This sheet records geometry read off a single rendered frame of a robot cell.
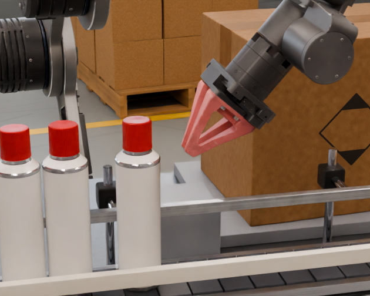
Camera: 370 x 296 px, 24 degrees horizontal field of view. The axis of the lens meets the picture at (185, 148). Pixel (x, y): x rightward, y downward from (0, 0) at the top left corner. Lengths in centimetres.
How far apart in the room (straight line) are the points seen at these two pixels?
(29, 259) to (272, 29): 37
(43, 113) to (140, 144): 366
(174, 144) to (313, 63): 322
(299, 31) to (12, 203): 36
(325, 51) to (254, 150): 35
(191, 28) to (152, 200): 359
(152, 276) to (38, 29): 118
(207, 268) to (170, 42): 355
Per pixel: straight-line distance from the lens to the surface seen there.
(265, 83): 95
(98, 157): 394
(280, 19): 95
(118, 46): 441
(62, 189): 95
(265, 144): 121
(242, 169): 125
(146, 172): 96
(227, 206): 106
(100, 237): 127
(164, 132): 426
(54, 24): 200
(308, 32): 90
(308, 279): 106
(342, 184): 112
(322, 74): 90
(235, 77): 95
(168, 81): 456
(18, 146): 94
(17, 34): 207
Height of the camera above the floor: 138
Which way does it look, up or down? 20 degrees down
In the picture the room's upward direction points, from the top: straight up
